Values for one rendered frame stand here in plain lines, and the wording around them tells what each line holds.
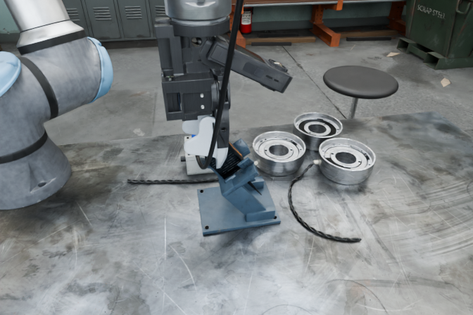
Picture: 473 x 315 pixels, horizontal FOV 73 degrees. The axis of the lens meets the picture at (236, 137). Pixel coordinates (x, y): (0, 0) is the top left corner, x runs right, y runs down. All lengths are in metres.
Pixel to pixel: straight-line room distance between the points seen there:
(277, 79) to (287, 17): 4.17
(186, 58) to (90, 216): 0.33
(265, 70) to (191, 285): 0.30
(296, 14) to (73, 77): 4.11
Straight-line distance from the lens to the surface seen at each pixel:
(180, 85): 0.39
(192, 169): 0.63
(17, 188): 0.66
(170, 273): 0.50
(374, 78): 1.61
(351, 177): 0.62
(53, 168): 0.67
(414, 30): 4.11
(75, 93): 0.65
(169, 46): 0.40
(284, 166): 0.61
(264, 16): 4.48
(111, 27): 3.93
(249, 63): 0.39
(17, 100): 0.61
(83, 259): 0.55
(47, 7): 0.66
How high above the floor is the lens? 1.21
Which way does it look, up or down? 34 degrees down
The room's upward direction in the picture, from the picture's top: straight up
